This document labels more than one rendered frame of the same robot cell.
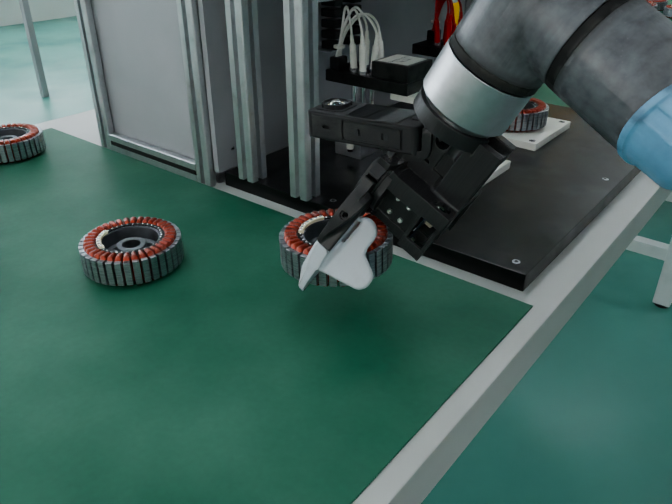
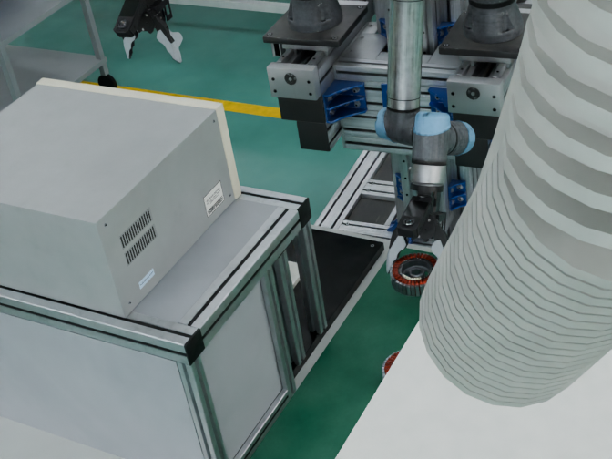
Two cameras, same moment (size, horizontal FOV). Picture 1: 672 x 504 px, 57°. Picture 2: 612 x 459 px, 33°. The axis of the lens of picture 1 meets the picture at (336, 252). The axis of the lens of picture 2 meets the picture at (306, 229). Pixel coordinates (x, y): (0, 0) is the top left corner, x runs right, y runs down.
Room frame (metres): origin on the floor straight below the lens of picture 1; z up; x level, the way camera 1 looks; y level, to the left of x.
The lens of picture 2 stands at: (0.92, 1.69, 2.21)
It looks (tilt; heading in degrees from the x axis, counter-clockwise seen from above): 35 degrees down; 265
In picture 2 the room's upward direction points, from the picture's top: 10 degrees counter-clockwise
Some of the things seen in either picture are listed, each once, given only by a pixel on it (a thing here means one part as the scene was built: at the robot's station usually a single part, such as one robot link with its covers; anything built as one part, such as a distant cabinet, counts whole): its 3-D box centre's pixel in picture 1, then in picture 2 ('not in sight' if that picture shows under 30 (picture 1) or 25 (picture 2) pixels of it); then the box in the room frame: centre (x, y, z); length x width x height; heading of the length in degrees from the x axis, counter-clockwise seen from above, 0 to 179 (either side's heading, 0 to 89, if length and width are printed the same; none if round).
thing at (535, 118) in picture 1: (513, 112); not in sight; (1.05, -0.31, 0.80); 0.11 x 0.11 x 0.04
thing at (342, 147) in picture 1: (362, 133); not in sight; (0.95, -0.04, 0.80); 0.08 x 0.05 x 0.06; 141
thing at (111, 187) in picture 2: not in sight; (80, 188); (1.17, 0.01, 1.22); 0.44 x 0.39 x 0.20; 141
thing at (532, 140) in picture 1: (511, 126); not in sight; (1.05, -0.31, 0.78); 0.15 x 0.15 x 0.01; 51
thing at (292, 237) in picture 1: (336, 245); (416, 274); (0.54, 0.00, 0.82); 0.11 x 0.11 x 0.04
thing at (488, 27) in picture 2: not in sight; (492, 12); (0.15, -0.62, 1.09); 0.15 x 0.15 x 0.10
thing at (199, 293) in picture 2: not in sight; (104, 241); (1.16, 0.02, 1.09); 0.68 x 0.44 x 0.05; 141
